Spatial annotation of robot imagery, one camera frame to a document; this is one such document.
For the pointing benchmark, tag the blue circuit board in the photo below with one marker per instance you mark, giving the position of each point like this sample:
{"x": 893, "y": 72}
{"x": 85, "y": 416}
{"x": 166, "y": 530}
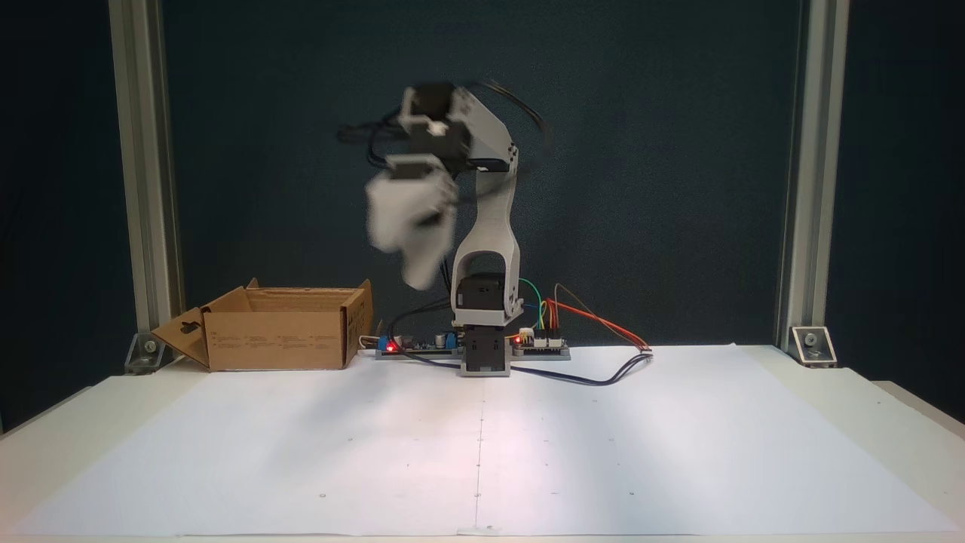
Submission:
{"x": 422, "y": 347}

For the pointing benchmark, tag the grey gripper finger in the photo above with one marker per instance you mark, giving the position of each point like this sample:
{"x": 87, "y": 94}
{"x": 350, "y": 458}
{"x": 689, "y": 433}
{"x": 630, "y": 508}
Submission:
{"x": 386, "y": 215}
{"x": 426, "y": 256}

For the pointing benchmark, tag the metal corner bracket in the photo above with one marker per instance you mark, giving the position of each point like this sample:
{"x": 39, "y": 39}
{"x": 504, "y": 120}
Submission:
{"x": 147, "y": 353}
{"x": 814, "y": 347}

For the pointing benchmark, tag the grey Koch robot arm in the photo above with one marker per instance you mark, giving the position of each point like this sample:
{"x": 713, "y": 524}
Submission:
{"x": 494, "y": 226}

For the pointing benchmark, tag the aluminium frame post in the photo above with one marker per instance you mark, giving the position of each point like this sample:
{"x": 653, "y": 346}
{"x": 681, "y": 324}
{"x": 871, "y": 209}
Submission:
{"x": 810, "y": 151}
{"x": 147, "y": 151}

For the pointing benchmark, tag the brown cardboard box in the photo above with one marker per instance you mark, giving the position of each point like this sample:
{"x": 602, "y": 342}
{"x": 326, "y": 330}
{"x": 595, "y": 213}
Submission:
{"x": 279, "y": 335}

